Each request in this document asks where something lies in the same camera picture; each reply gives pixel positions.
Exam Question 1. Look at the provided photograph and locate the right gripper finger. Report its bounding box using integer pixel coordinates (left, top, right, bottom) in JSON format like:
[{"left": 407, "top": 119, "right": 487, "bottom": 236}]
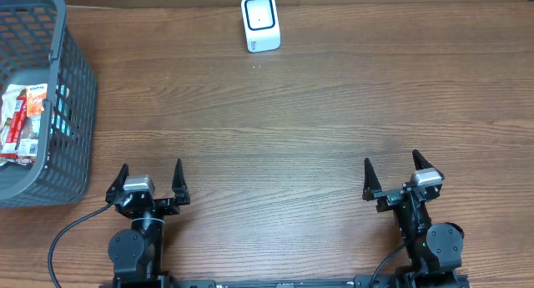
[
  {"left": 362, "top": 158, "right": 382, "bottom": 201},
  {"left": 412, "top": 149, "right": 433, "bottom": 170}
]

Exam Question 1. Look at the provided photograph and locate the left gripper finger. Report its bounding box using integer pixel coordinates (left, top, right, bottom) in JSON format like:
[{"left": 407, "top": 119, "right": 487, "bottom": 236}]
[
  {"left": 105, "top": 164, "right": 129, "bottom": 204},
  {"left": 171, "top": 159, "right": 190, "bottom": 205}
]

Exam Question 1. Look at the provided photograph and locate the red snack stick pack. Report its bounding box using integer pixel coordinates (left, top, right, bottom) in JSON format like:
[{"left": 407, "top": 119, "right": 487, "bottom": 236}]
[{"left": 1, "top": 96, "right": 27, "bottom": 159}]

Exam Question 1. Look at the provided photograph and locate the orange tissue packet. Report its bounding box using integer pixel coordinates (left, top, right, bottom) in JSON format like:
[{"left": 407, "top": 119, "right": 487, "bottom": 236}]
[{"left": 26, "top": 83, "right": 48, "bottom": 118}]

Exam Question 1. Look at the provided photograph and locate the teal wet wipes packet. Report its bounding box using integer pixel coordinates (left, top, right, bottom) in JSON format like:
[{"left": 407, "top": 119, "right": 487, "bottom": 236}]
[{"left": 31, "top": 85, "right": 72, "bottom": 137}]

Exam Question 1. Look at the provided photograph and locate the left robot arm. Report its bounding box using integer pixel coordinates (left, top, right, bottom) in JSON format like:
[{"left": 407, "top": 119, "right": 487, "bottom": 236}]
[{"left": 105, "top": 160, "right": 190, "bottom": 287}]

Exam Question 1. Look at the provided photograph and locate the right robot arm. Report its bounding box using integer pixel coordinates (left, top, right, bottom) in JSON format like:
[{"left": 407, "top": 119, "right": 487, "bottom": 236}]
[{"left": 362, "top": 149, "right": 470, "bottom": 288}]

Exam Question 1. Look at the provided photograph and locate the white barcode scanner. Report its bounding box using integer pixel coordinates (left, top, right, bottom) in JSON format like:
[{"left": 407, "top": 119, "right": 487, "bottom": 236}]
[{"left": 240, "top": 0, "right": 281, "bottom": 53}]

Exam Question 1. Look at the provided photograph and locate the grey plastic mesh basket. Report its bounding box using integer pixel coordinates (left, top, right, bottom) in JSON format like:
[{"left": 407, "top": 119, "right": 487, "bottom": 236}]
[{"left": 1, "top": 0, "right": 98, "bottom": 208}]

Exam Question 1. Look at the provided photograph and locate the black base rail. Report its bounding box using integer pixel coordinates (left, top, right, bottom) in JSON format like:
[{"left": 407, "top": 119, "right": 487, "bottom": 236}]
[{"left": 99, "top": 275, "right": 471, "bottom": 288}]

